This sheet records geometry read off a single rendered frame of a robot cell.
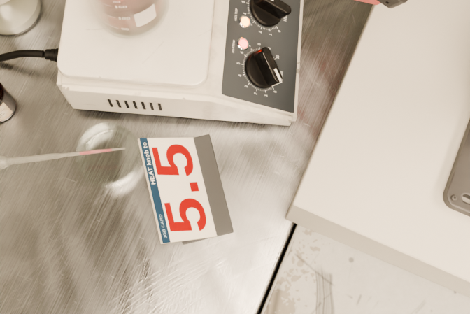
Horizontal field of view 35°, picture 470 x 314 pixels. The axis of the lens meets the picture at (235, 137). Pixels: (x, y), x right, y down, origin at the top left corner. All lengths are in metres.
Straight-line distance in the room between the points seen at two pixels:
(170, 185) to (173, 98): 0.07
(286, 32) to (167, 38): 0.12
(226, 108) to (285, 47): 0.08
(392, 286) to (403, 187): 0.10
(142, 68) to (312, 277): 0.23
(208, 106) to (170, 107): 0.03
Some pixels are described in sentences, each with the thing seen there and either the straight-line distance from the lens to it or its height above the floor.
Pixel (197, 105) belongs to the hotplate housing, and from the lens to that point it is 0.62.
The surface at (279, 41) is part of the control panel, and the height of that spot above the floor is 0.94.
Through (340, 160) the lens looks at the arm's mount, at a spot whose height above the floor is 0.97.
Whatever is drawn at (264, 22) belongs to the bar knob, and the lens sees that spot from 0.64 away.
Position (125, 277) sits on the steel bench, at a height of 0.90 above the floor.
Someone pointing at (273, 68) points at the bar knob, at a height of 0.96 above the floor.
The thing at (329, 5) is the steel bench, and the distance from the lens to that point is 0.72.
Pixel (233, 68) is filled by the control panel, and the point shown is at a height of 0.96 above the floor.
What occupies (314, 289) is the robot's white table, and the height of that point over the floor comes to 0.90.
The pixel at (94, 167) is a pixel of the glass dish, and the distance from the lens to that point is 0.66.
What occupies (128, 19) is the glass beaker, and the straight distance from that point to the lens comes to 0.57.
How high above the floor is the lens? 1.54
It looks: 75 degrees down
